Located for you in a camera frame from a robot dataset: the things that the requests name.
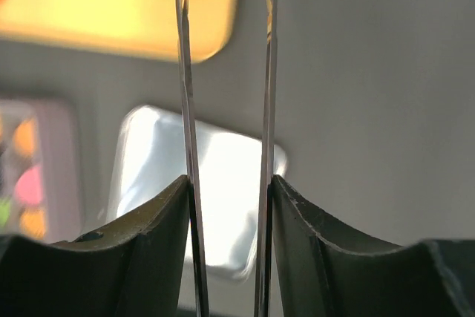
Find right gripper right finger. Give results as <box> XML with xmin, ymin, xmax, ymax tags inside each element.
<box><xmin>272</xmin><ymin>176</ymin><xmax>474</xmax><ymax>316</ymax></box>

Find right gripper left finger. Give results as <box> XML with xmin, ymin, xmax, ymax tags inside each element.
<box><xmin>1</xmin><ymin>176</ymin><xmax>189</xmax><ymax>316</ymax></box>

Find silver tin lid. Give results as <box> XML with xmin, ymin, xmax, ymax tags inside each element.
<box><xmin>107</xmin><ymin>104</ymin><xmax>289</xmax><ymax>281</ymax></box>

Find round orange cookie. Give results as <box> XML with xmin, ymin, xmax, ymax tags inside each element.
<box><xmin>19</xmin><ymin>208</ymin><xmax>46</xmax><ymax>239</ymax></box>

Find pink cookie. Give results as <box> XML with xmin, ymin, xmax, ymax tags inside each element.
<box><xmin>14</xmin><ymin>165</ymin><xmax>43</xmax><ymax>205</ymax></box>

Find green cookie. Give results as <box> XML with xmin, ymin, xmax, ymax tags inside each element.
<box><xmin>0</xmin><ymin>197</ymin><xmax>11</xmax><ymax>229</ymax></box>

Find metal tongs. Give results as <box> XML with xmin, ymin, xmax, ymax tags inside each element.
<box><xmin>175</xmin><ymin>0</ymin><xmax>278</xmax><ymax>316</ymax></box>

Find orange leaf cookie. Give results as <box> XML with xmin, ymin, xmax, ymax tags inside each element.
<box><xmin>13</xmin><ymin>118</ymin><xmax>37</xmax><ymax>158</ymax></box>

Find pink cookie tin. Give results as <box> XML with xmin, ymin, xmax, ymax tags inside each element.
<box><xmin>1</xmin><ymin>97</ymin><xmax>83</xmax><ymax>243</ymax></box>

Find yellow cookie tray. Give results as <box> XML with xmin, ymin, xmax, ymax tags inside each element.
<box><xmin>1</xmin><ymin>0</ymin><xmax>237</xmax><ymax>62</ymax></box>

